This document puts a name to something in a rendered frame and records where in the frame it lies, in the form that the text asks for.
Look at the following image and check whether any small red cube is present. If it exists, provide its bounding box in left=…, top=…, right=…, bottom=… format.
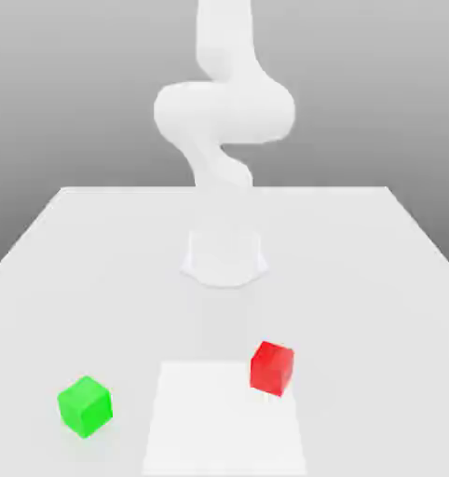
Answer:
left=249, top=340, right=295, bottom=399

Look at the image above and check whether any small green cube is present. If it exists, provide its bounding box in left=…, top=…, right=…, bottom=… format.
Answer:
left=56, top=375, right=115, bottom=440

